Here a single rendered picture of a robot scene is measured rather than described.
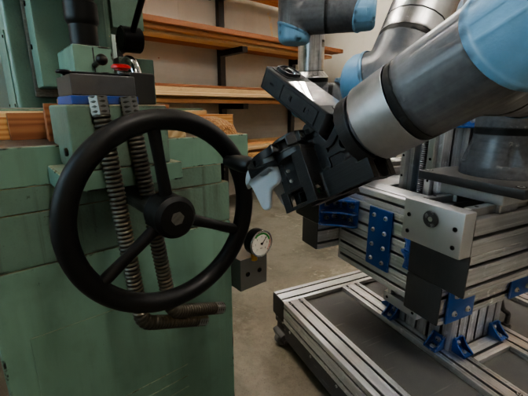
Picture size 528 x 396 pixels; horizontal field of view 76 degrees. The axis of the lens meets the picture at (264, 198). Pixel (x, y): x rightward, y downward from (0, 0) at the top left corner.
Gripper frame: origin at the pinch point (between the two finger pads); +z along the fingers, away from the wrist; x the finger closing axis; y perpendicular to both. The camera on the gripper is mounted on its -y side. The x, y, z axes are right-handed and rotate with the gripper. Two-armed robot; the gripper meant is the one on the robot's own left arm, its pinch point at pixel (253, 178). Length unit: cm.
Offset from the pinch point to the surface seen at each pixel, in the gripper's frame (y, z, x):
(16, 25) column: -52, 37, -21
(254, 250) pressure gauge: 8.7, 25.6, 14.0
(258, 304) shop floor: 32, 112, 66
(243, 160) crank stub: -2.3, -1.4, -1.8
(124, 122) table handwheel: -8.9, 0.3, -15.8
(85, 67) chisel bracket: -31.8, 22.0, -13.1
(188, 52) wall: -191, 202, 125
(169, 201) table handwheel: 0.4, 4.5, -11.1
